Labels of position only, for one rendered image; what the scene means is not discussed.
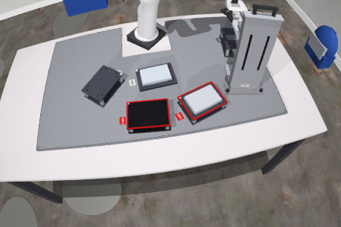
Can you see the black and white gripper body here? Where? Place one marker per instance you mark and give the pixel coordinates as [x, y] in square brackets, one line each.
[236, 8]

